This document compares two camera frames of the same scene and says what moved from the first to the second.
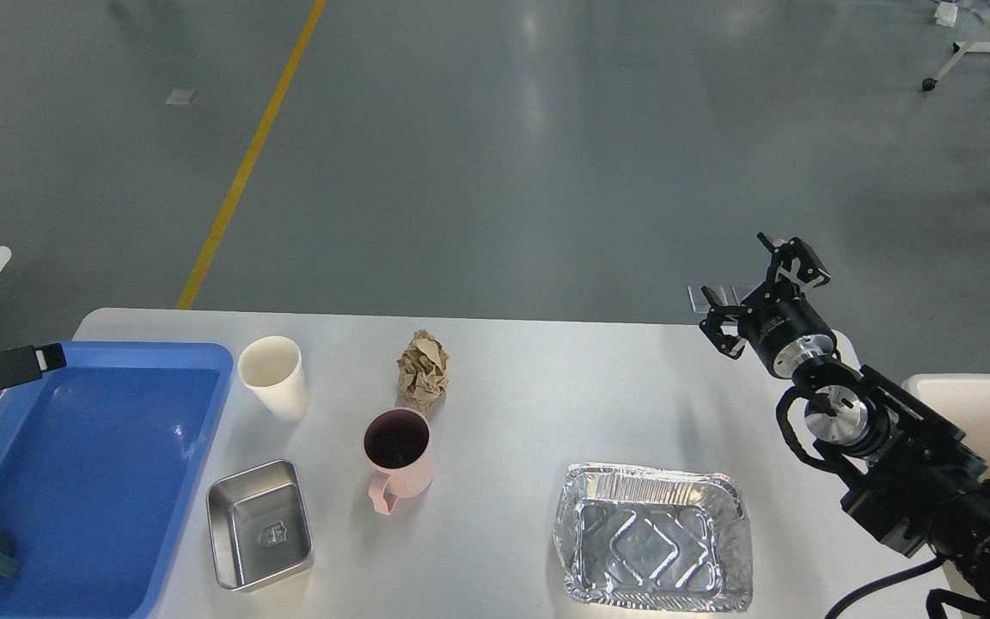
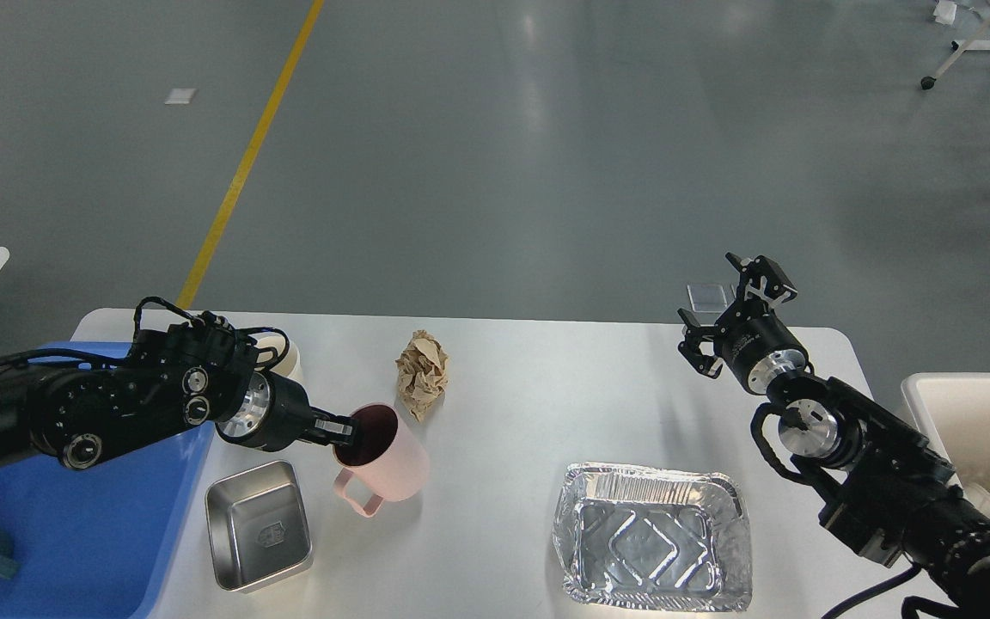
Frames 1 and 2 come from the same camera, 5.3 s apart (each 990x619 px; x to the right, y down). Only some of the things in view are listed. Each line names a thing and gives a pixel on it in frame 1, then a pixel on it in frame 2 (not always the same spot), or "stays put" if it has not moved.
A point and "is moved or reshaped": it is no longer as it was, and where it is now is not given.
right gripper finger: [794, 263] to [763, 285]
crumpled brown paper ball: [423, 371] stays put
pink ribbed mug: [397, 444] is moved or reshaped
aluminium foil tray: [654, 540] stays put
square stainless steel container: [259, 524] stays put
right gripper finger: [711, 327] to [696, 334]
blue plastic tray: [93, 470] stays put
